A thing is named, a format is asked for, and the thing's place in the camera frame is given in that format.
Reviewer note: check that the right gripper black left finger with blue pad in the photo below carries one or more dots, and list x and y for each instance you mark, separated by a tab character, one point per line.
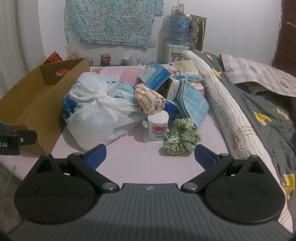
85	165

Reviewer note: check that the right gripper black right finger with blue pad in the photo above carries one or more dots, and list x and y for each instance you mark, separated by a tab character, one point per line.
214	165

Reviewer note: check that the green floral scrunchie cloth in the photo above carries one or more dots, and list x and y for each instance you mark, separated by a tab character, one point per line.
183	136

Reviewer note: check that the blue checked towel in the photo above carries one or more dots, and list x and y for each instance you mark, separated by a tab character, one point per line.
190	102

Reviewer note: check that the white tissue roll pack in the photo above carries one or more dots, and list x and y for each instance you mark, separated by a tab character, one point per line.
157	125

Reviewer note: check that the orange striped towel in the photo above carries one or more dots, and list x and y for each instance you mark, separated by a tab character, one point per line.
150	101

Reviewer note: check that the blue tissue box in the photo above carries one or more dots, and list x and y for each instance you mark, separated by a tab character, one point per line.
154	75

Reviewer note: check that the rolled white quilt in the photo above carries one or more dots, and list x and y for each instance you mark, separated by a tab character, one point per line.
239	135

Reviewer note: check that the brown cardboard box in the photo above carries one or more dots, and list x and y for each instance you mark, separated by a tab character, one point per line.
35	102

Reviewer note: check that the white plastic bag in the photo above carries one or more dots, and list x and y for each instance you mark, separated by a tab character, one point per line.
98	110

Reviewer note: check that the grey blanket yellow print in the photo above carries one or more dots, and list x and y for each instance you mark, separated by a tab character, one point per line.
271	118

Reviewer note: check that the gold white soap box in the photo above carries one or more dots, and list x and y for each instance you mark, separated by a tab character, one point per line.
169	89

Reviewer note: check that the grey curtain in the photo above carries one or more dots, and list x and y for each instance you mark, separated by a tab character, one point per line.
21	42

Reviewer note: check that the red orange snack bag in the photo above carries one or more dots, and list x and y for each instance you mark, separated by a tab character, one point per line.
53	58

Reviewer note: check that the checked pillow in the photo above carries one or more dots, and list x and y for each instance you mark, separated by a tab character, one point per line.
240	70

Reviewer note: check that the pink wet wipes pack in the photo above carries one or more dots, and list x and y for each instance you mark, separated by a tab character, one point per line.
188	69

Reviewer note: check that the red can on floor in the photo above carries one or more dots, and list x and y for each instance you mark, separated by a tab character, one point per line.
105	59

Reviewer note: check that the white water dispenser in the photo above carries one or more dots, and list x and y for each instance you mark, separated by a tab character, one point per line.
173	53

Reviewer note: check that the blue water bottle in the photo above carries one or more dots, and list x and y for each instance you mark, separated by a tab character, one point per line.
178	32

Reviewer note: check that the floral teal wall cloth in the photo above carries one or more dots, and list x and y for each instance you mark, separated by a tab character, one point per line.
111	22

